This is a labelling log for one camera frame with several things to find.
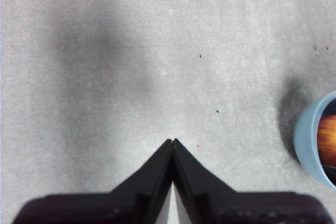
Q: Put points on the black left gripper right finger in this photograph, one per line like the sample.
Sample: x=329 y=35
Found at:
x=223 y=205

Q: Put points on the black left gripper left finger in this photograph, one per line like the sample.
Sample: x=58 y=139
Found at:
x=126 y=203

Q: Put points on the blue ribbed bowl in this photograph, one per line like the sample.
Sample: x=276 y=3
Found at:
x=305 y=140

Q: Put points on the red apple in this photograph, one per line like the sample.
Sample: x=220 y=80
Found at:
x=328 y=142

